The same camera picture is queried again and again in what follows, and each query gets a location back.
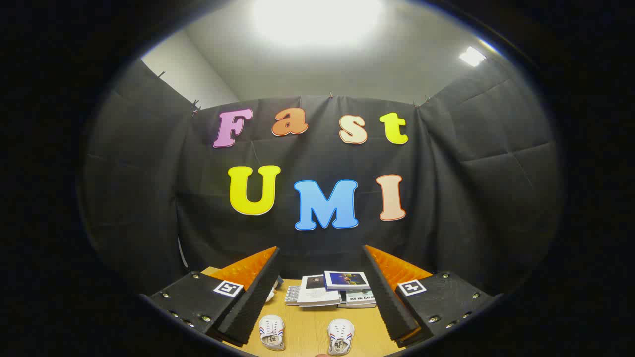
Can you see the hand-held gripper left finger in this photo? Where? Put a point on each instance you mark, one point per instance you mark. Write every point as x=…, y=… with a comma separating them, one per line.
x=255, y=302

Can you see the small ceiling light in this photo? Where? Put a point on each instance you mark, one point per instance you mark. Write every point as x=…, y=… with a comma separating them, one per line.
x=472, y=56

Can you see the white canvas shoe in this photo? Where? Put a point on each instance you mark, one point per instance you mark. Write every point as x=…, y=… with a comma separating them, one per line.
x=341, y=334
x=272, y=329

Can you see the white book with dark photo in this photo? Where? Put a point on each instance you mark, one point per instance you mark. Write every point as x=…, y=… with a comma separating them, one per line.
x=317, y=295

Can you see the blue cover book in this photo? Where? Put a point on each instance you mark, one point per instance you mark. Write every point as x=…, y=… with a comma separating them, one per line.
x=345, y=280

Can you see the thick teal cover book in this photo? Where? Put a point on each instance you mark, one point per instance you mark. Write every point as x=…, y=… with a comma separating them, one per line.
x=359, y=298

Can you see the large ceiling light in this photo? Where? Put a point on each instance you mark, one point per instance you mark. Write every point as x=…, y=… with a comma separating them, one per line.
x=317, y=20

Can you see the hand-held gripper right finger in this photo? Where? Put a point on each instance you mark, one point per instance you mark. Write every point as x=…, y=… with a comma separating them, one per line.
x=389, y=302

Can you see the white penguin plush toy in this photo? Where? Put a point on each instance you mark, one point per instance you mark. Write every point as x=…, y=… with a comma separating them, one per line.
x=270, y=296

